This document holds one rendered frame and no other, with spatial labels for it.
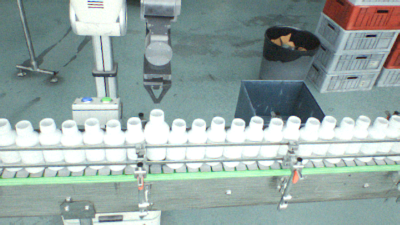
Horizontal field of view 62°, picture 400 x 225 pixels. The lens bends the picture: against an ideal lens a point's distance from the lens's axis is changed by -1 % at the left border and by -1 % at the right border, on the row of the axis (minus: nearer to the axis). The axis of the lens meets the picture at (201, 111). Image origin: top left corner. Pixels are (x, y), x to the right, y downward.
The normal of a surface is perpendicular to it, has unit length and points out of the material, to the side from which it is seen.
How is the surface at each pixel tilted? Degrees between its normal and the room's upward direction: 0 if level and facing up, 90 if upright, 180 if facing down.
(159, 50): 89
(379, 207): 0
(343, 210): 0
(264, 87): 90
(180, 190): 90
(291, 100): 90
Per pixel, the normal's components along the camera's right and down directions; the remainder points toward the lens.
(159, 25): 0.11, -0.73
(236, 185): 0.12, 0.63
